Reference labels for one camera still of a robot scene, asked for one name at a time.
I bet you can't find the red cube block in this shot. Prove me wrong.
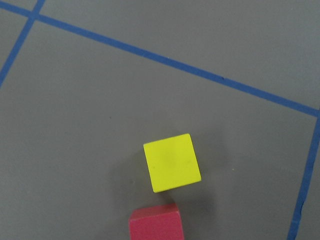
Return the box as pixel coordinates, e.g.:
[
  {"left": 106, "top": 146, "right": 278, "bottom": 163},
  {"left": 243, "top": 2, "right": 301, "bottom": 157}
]
[{"left": 128, "top": 203, "right": 185, "bottom": 240}]

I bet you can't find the yellow cube block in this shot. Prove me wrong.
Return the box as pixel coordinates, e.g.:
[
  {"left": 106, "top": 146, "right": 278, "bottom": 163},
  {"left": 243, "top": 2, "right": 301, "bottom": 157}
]
[{"left": 143, "top": 133, "right": 202, "bottom": 193}]

